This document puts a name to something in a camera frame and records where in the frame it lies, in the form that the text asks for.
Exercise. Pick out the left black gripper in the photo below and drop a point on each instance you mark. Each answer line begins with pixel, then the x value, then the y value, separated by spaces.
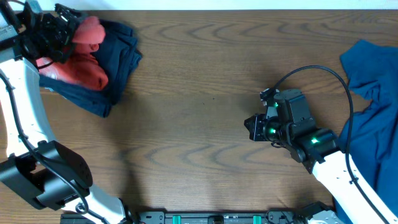
pixel 64 40

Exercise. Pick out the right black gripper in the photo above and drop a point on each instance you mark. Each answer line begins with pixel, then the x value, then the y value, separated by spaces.
pixel 257 130

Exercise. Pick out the coral red t-shirt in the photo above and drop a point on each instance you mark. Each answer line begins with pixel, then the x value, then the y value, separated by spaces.
pixel 81 68

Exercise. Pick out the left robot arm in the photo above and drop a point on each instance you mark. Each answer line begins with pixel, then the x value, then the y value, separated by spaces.
pixel 39 169

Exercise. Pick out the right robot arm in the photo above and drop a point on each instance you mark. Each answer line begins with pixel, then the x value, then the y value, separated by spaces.
pixel 288 123

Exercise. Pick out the folded dark navy garment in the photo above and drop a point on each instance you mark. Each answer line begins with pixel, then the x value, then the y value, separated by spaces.
pixel 118 56

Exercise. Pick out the blue garment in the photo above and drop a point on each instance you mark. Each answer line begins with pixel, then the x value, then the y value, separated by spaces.
pixel 372 74

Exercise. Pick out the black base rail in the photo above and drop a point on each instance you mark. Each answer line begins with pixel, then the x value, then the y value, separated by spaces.
pixel 272 216

